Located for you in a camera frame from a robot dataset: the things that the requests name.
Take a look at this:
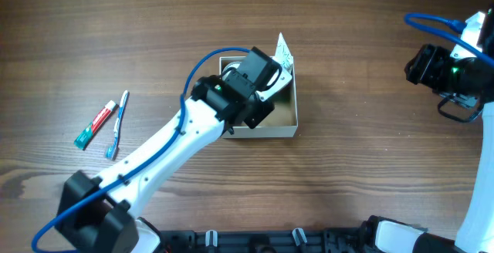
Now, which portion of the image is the white lotion tube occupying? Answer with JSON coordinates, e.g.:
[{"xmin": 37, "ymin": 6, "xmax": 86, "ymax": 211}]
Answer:
[{"xmin": 274, "ymin": 33, "xmax": 294, "ymax": 73}]

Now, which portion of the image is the white cotton swab jar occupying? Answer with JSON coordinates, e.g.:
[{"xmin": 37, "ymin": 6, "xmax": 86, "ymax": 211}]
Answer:
[{"xmin": 222, "ymin": 62, "xmax": 241, "ymax": 76}]

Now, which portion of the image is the white cardboard box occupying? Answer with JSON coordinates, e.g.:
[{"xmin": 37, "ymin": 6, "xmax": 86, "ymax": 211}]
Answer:
[{"xmin": 222, "ymin": 56, "xmax": 299, "ymax": 139}]

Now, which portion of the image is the blue white toothbrush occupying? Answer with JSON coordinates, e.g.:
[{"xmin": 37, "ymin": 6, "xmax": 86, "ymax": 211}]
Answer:
[{"xmin": 105, "ymin": 90, "xmax": 129, "ymax": 160}]

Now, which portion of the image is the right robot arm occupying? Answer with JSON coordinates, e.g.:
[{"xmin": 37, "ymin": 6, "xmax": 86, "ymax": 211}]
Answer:
[{"xmin": 334, "ymin": 48, "xmax": 482, "ymax": 237}]

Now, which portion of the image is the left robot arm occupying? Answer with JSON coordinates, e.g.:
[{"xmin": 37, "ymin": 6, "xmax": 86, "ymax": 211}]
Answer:
[{"xmin": 53, "ymin": 71, "xmax": 290, "ymax": 252}]

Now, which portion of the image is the red Colgate toothpaste tube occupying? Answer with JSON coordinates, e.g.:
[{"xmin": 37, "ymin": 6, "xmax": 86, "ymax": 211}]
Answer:
[{"xmin": 74, "ymin": 100, "xmax": 116, "ymax": 150}]

